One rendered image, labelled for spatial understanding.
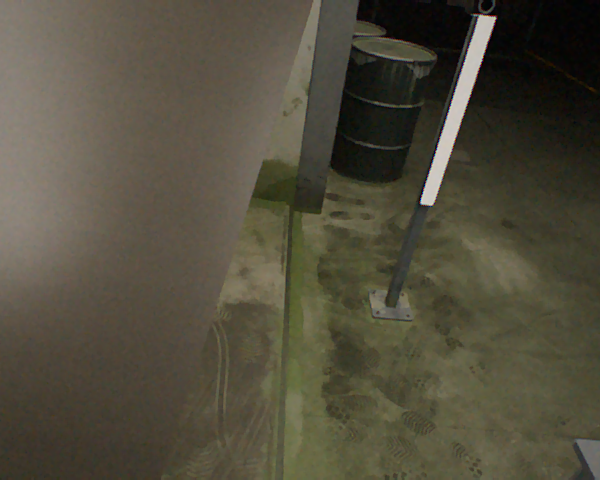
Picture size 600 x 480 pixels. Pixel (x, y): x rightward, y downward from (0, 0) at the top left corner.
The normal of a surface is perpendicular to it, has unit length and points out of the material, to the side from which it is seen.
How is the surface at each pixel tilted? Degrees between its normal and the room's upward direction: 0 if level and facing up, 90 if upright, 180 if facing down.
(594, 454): 0
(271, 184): 90
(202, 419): 0
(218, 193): 90
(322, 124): 90
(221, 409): 0
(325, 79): 90
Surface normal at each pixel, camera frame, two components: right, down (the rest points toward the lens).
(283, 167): 0.00, 0.58
